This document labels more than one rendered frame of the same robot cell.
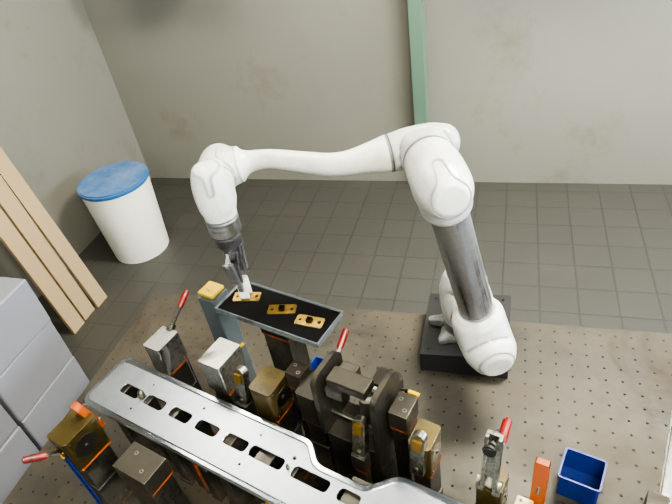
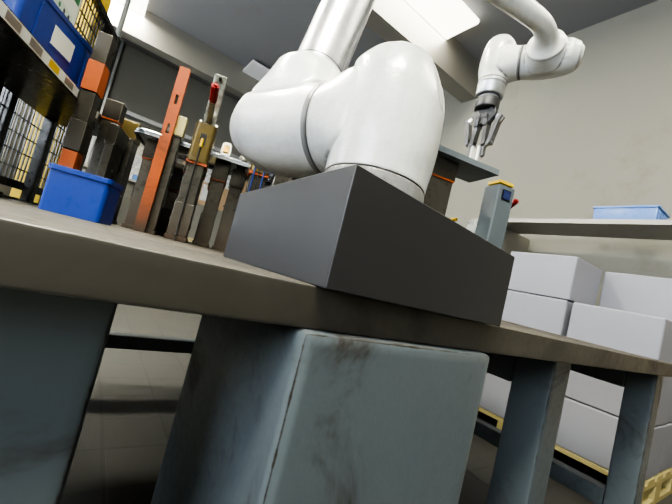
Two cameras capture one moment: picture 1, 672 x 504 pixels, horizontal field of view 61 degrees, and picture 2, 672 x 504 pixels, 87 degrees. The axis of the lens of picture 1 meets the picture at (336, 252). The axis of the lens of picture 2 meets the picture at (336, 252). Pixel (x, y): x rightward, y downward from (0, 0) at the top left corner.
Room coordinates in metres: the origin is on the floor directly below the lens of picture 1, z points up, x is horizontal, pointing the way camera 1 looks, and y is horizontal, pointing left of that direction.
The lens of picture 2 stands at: (1.64, -0.85, 0.71)
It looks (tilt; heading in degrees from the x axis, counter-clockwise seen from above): 4 degrees up; 124
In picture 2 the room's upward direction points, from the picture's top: 14 degrees clockwise
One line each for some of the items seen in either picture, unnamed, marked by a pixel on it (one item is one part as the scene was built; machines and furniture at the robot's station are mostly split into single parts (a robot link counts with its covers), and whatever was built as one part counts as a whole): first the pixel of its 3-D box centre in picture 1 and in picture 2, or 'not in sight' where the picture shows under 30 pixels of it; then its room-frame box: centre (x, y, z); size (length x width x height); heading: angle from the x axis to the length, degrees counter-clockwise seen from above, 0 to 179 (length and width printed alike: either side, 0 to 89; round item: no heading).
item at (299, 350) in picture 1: (292, 364); (422, 228); (1.22, 0.20, 0.92); 0.10 x 0.08 x 0.45; 53
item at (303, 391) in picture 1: (326, 423); not in sight; (1.01, 0.11, 0.89); 0.12 x 0.07 x 0.38; 143
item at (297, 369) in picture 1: (308, 413); not in sight; (1.04, 0.16, 0.90); 0.05 x 0.05 x 0.40; 53
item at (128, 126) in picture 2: not in sight; (115, 171); (0.27, -0.30, 0.88); 0.08 x 0.08 x 0.36; 53
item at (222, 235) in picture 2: not in sight; (229, 210); (0.61, -0.06, 0.84); 0.05 x 0.05 x 0.29; 53
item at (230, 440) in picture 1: (238, 468); not in sight; (0.94, 0.38, 0.84); 0.12 x 0.05 x 0.29; 143
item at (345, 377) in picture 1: (363, 431); not in sight; (0.92, 0.01, 0.95); 0.18 x 0.13 x 0.49; 53
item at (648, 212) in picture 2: not in sight; (628, 218); (1.86, 2.03, 1.54); 0.35 x 0.24 x 0.11; 159
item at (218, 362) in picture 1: (239, 394); not in sight; (1.16, 0.37, 0.90); 0.13 x 0.08 x 0.41; 143
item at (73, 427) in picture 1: (93, 466); not in sight; (1.01, 0.81, 0.88); 0.14 x 0.09 x 0.36; 143
